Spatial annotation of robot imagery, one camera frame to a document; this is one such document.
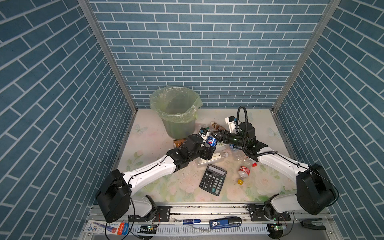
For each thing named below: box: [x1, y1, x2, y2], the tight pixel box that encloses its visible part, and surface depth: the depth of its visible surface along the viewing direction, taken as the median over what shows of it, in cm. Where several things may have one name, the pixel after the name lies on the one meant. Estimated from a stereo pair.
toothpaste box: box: [83, 220, 130, 236], surface depth 71 cm
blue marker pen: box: [173, 219, 201, 225], surface depth 72 cm
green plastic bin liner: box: [149, 86, 203, 124], surface depth 96 cm
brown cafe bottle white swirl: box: [210, 121, 227, 131], surface depth 108 cm
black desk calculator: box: [199, 164, 227, 196], surface depth 85 cm
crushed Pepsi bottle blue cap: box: [206, 136, 218, 147], surface depth 80 cm
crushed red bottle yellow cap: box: [237, 166, 251, 185], surface depth 84 cm
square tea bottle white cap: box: [198, 151, 230, 165], surface depth 91 cm
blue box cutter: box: [209, 216, 242, 230], surface depth 69 cm
